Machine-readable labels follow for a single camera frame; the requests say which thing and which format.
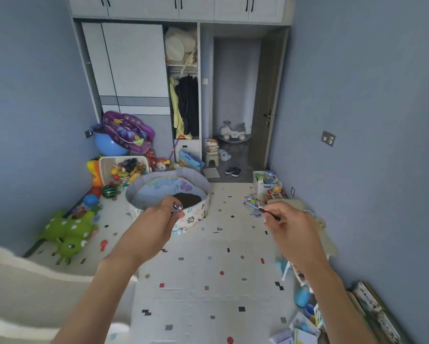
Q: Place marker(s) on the person's right hand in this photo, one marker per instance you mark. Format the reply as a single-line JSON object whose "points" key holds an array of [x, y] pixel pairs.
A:
{"points": [[297, 236]]}

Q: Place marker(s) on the person's left hand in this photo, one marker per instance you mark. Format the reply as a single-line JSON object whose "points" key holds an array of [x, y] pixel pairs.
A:
{"points": [[153, 225]]}

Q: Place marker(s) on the person's right thumb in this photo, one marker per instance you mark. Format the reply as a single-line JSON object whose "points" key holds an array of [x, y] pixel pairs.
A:
{"points": [[271, 222]]}

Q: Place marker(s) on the person's left thumb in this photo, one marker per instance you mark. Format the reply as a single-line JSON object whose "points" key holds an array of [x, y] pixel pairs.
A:
{"points": [[169, 203]]}

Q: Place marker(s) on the small silver bottle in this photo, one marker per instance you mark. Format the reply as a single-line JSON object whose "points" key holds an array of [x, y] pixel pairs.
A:
{"points": [[177, 208]]}

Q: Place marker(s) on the thin black brush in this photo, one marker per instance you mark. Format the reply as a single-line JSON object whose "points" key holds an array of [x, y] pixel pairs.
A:
{"points": [[258, 209]]}

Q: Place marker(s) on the person's left forearm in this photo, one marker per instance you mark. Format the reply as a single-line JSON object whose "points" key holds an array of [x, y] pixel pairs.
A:
{"points": [[103, 300]]}

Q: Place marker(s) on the person's right forearm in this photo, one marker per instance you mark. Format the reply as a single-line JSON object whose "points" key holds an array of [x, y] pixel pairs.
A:
{"points": [[329, 300]]}

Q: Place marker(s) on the round fabric play pool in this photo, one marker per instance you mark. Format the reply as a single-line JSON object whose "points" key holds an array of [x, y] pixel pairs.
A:
{"points": [[153, 189]]}

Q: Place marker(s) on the red toy car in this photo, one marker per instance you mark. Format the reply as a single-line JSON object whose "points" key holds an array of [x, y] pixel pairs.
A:
{"points": [[162, 164]]}

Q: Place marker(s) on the white storage box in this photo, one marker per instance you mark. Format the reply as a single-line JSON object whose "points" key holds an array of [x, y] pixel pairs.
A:
{"points": [[264, 182]]}

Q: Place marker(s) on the blue gift bag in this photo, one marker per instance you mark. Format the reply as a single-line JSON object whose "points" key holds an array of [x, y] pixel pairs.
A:
{"points": [[190, 160]]}

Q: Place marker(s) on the white flat board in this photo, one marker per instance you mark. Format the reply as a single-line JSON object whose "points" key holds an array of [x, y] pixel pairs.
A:
{"points": [[211, 173]]}

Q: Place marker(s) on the pile of colourful toys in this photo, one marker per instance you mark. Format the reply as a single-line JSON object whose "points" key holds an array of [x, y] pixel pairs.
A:
{"points": [[128, 170]]}

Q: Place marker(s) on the small beige stool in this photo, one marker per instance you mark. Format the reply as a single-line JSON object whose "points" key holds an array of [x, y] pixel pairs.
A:
{"points": [[211, 159]]}

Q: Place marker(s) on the watermelon striped ball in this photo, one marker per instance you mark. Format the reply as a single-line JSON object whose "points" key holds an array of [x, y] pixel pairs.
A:
{"points": [[109, 191]]}

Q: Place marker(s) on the stack of books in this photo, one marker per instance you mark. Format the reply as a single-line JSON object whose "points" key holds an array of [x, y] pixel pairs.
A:
{"points": [[211, 145]]}

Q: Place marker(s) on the white toy bin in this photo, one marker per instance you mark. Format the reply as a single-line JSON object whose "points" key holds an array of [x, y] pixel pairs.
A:
{"points": [[105, 171]]}

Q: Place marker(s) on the white plastic bag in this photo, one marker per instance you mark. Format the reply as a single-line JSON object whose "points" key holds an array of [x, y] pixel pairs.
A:
{"points": [[224, 155]]}

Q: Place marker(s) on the speckled white play mat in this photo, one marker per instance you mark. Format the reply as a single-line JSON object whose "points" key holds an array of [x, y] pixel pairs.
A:
{"points": [[214, 268]]}

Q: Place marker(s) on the small red toy piece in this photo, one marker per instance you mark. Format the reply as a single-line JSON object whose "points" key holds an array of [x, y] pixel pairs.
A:
{"points": [[103, 245]]}

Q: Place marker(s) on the small blue ball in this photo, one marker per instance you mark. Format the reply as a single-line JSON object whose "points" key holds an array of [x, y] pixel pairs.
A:
{"points": [[90, 200]]}

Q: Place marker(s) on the light blue plastic toy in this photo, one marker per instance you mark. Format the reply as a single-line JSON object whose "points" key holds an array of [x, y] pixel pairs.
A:
{"points": [[302, 296]]}

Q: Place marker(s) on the orange yellow plastic toy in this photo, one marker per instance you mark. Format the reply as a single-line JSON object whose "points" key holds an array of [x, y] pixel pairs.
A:
{"points": [[94, 173]]}

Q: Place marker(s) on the blue exercise ball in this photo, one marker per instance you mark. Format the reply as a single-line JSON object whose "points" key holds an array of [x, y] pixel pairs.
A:
{"points": [[108, 145]]}

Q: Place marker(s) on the yellow hanging garment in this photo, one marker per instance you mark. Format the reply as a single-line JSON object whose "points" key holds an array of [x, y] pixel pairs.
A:
{"points": [[177, 114]]}

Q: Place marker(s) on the white ride-on toy car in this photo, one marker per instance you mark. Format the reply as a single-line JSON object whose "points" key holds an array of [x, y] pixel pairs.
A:
{"points": [[233, 131]]}

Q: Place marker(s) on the dark hanging clothes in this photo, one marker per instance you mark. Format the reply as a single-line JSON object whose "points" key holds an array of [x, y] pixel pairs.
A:
{"points": [[188, 103]]}

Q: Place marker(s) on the green inflatable dinosaur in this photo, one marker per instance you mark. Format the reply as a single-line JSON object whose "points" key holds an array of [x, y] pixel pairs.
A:
{"points": [[69, 232]]}

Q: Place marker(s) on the grey wooden door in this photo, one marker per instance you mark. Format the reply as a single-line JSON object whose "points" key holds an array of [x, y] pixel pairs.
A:
{"points": [[268, 100]]}

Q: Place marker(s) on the picture books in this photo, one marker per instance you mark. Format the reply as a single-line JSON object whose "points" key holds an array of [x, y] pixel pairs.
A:
{"points": [[377, 311]]}

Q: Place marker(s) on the white grey wardrobe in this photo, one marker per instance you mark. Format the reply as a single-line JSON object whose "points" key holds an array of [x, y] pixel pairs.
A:
{"points": [[135, 68]]}

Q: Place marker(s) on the white padded furniture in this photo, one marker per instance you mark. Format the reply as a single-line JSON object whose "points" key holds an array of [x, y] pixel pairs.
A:
{"points": [[38, 293]]}

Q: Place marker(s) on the silver wall socket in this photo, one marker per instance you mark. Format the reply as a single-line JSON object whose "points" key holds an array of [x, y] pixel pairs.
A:
{"points": [[328, 138]]}

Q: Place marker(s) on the dark wall socket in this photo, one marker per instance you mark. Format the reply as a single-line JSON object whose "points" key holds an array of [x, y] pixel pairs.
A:
{"points": [[89, 133]]}

